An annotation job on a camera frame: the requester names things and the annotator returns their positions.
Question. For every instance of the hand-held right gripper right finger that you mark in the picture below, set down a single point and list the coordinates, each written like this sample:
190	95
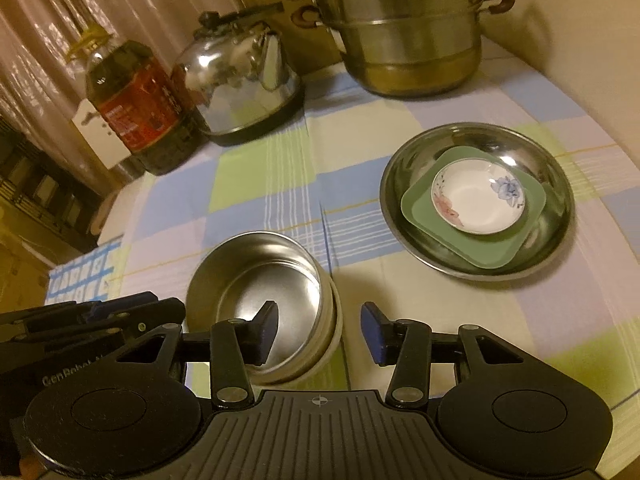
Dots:
371	327

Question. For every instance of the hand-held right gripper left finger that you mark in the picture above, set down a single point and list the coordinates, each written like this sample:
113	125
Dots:
267	331

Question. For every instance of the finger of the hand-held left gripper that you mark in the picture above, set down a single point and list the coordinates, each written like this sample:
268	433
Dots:
125	308
75	336

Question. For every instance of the plain white bowl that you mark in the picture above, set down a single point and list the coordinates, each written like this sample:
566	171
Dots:
336	327

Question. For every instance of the stainless steel bowl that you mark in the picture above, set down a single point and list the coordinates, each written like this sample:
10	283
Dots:
250	270

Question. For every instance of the green square plate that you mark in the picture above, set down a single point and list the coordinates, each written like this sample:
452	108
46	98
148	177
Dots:
425	210

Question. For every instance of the small floral white dish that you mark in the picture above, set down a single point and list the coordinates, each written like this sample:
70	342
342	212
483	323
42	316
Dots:
475	200

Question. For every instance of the round stainless steel plate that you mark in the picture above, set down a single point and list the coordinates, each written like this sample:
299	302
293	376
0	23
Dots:
545	170

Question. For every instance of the blue patterned cloth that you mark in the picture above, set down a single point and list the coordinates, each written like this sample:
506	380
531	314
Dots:
82	272

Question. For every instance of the dark storage rack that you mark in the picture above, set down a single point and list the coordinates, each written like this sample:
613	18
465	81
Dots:
45	185

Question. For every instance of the checked tablecloth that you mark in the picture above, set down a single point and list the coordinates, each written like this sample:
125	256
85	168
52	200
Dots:
280	180

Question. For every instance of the cooking oil bottle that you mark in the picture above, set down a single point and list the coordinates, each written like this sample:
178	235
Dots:
140	110

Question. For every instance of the stainless steel kettle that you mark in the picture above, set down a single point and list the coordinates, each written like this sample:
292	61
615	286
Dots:
240	80

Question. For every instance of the sheer pink curtain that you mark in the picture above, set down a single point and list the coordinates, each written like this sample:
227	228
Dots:
45	35

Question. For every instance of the stainless steel steamer pot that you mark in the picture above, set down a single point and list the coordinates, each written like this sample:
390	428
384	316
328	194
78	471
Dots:
415	45

